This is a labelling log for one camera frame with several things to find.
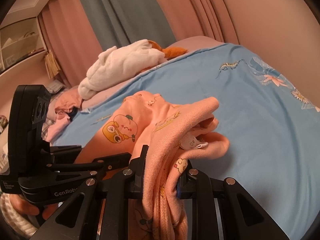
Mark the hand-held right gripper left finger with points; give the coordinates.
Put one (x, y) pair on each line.
(140, 171)

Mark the teal curtain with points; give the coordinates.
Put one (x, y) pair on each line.
(130, 12)

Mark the white shelf cabinet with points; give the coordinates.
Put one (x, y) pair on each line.
(20, 42)

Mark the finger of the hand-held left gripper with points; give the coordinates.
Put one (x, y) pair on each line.
(75, 175)
(112, 161)

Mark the blue floral blanket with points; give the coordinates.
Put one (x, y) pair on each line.
(250, 117)

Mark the pink curtain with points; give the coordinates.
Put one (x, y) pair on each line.
(200, 7)
(70, 30)

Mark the white and orange plush toy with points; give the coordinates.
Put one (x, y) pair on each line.
(120, 60)

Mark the person's left hand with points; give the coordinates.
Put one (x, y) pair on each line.
(25, 206)

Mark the yellow curtain tassel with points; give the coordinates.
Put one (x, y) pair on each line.
(52, 65)

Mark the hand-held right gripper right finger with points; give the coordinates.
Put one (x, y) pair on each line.
(191, 182)

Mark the pink crumpled garment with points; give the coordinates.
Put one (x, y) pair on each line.
(67, 100)

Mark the peach printed baby garment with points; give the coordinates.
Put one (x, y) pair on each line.
(160, 120)

